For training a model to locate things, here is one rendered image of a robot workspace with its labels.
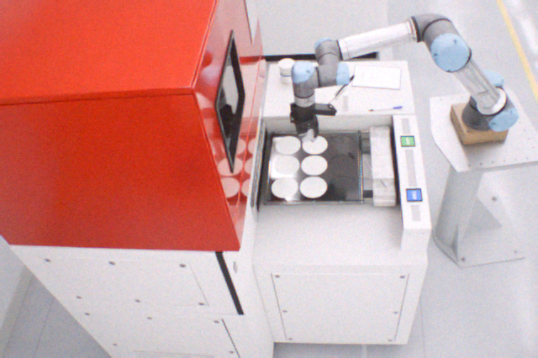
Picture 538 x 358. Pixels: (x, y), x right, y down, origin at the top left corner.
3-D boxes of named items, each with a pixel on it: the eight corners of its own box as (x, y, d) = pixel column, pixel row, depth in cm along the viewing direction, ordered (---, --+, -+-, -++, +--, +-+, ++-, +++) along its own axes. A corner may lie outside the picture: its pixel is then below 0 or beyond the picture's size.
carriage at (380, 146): (373, 206, 194) (373, 202, 192) (369, 135, 217) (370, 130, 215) (394, 206, 193) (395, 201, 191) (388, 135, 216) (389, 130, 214)
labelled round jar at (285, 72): (280, 86, 227) (277, 68, 220) (281, 75, 232) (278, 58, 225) (296, 85, 226) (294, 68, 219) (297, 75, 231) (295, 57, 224)
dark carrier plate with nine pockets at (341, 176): (266, 201, 196) (266, 200, 196) (273, 134, 218) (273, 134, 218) (359, 201, 191) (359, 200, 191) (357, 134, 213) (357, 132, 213)
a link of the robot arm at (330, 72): (344, 50, 176) (312, 55, 177) (350, 71, 169) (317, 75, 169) (345, 69, 182) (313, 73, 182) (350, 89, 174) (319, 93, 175)
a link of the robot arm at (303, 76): (317, 71, 168) (291, 75, 168) (319, 97, 176) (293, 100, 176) (313, 57, 173) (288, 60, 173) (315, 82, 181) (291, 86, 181)
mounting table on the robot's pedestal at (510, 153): (505, 108, 240) (511, 87, 230) (542, 179, 211) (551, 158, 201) (415, 119, 242) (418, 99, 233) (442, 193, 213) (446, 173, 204)
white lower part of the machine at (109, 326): (131, 379, 248) (60, 306, 186) (163, 241, 300) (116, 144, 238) (272, 389, 237) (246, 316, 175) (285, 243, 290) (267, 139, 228)
